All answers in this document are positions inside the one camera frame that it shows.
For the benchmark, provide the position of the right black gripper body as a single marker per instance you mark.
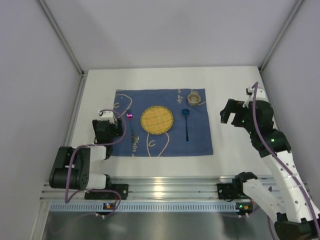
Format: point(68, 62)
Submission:
point(231, 110)

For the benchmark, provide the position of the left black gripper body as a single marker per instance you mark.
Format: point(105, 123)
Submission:
point(118, 127)

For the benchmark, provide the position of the iridescent purple fork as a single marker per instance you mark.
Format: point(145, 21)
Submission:
point(130, 117)

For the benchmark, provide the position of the small beige round cup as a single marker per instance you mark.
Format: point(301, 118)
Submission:
point(194, 99)

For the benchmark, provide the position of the blue handled cutlery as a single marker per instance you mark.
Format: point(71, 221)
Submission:
point(186, 113)

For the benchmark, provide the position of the blue placemat cloth gold pattern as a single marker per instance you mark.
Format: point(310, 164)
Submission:
point(173, 142)

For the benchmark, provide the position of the yellow woven round coaster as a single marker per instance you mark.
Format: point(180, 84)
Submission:
point(157, 120)

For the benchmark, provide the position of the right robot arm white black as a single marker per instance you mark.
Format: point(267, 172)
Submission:
point(295, 217)

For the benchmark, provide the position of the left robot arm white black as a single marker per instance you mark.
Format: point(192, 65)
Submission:
point(80, 177)

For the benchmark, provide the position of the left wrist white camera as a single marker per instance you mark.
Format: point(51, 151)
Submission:
point(106, 115)

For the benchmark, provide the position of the wrist white camera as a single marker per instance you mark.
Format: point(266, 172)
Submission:
point(251, 92)
point(106, 115)

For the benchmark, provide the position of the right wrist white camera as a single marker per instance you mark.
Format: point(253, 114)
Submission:
point(251, 92)

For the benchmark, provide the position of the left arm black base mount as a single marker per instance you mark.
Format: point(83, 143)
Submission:
point(103, 194)

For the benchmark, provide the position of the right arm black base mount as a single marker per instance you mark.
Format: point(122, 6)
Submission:
point(228, 192)

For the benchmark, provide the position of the white perforated cable duct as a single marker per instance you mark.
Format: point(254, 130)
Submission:
point(135, 207)

